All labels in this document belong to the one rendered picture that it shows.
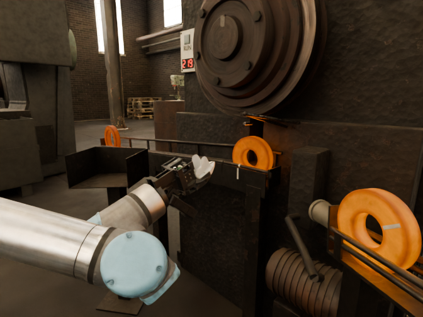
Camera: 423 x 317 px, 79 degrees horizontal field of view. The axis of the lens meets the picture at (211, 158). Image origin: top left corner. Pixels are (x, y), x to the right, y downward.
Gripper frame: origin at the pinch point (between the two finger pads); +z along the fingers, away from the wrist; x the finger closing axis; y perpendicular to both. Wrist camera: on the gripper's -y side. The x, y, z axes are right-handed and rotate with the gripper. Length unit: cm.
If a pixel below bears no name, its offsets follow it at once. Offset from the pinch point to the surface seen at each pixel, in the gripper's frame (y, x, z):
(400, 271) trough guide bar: -3.1, -48.3, -9.2
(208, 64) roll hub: 25.8, 10.5, 18.3
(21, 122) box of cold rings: -2, 240, -6
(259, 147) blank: -2.7, -3.5, 19.4
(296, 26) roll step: 31.4, -16.2, 26.3
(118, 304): -67, 49, -34
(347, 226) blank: -6.0, -37.8, -0.3
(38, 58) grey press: 47, 263, 37
